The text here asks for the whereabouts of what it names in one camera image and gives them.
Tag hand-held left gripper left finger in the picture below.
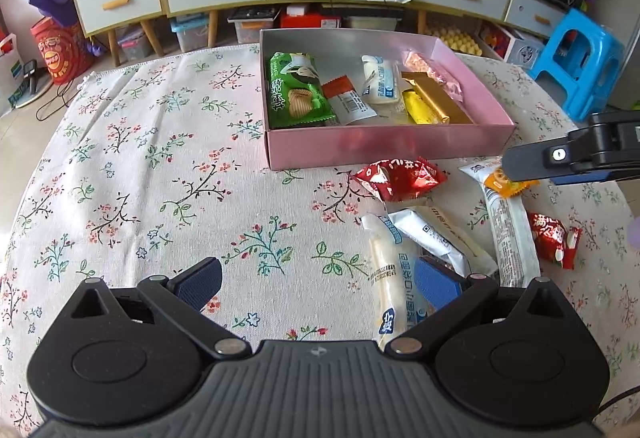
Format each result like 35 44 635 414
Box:
70 257 251 360

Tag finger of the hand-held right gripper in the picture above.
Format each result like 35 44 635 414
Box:
501 132 583 181
549 169 640 185

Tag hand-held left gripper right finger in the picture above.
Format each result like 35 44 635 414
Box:
390 255 573 360

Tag silver foil snack packet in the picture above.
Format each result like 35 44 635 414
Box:
387 205 498 279

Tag small orange snack packet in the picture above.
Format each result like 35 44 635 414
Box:
481 165 540 197

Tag red snack packet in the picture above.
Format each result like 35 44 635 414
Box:
526 212 584 270
348 157 449 203

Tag long silver bread packet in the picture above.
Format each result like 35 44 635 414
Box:
459 157 542 289

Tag gold wafer packet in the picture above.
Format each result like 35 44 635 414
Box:
401 72 475 125

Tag yellow snack packet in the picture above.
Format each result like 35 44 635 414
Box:
401 89 449 125

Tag pink snack packet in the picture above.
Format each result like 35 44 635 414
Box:
401 49 463 102

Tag pink cardboard box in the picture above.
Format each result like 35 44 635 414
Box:
260 28 517 172

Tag orange and white snack packet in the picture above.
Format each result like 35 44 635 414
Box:
321 75 379 125

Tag green potato chips packet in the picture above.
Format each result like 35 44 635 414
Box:
269 52 337 129

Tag blue plastic stool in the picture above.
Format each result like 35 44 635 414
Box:
530 8 626 121

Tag white toy box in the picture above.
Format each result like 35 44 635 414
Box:
505 30 546 67

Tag floral tablecloth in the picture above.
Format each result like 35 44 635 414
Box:
0 42 640 438

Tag yellow egg tray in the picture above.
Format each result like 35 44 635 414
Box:
435 25 483 57

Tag clear storage bin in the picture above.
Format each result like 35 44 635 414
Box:
117 25 151 63
170 15 211 53

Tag black phone stand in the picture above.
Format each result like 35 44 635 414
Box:
22 60 39 94

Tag red gift bag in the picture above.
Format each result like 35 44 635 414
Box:
30 16 96 86

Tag red flat box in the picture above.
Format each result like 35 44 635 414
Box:
280 5 343 29

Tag white shopping bag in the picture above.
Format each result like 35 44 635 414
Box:
0 32 38 108

